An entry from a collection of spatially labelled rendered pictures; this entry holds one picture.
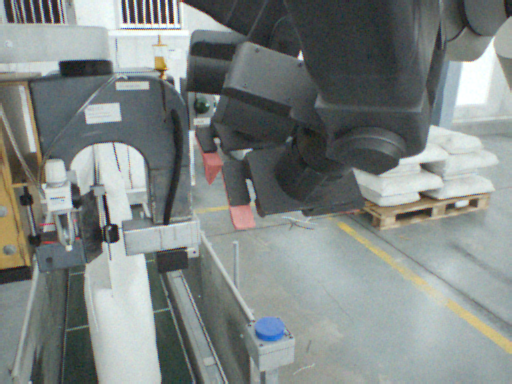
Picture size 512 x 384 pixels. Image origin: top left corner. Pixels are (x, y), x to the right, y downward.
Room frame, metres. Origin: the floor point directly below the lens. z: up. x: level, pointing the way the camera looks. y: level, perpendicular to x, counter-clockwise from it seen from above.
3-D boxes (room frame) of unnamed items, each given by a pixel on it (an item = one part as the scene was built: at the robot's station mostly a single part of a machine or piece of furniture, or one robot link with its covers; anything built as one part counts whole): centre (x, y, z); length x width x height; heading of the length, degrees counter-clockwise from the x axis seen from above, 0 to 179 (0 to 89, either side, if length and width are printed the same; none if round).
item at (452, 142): (3.65, -1.68, 0.56); 0.67 x 0.43 x 0.15; 21
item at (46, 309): (1.15, 0.69, 0.54); 1.05 x 0.02 x 0.41; 21
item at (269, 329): (0.68, -0.03, 0.84); 0.06 x 0.06 x 0.02
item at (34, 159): (0.73, 0.40, 1.26); 0.22 x 0.05 x 0.16; 21
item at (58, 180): (0.62, 0.31, 1.14); 0.05 x 0.04 x 0.16; 111
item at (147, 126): (0.83, 0.28, 1.21); 0.30 x 0.25 x 0.30; 21
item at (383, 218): (3.51, -1.38, 0.07); 1.20 x 0.82 x 0.14; 113
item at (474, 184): (3.44, -1.75, 0.20); 0.67 x 0.43 x 0.15; 111
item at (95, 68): (0.75, 0.29, 1.35); 0.09 x 0.09 x 0.03
